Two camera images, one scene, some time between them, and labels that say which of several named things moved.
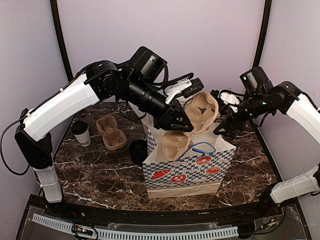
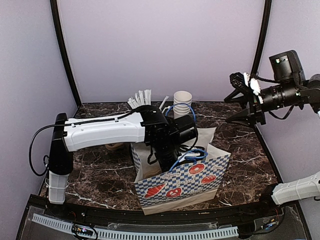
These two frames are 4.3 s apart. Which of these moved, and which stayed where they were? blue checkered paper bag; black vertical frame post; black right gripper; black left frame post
Moved: black right gripper; blue checkered paper bag
Stayed: black left frame post; black vertical frame post
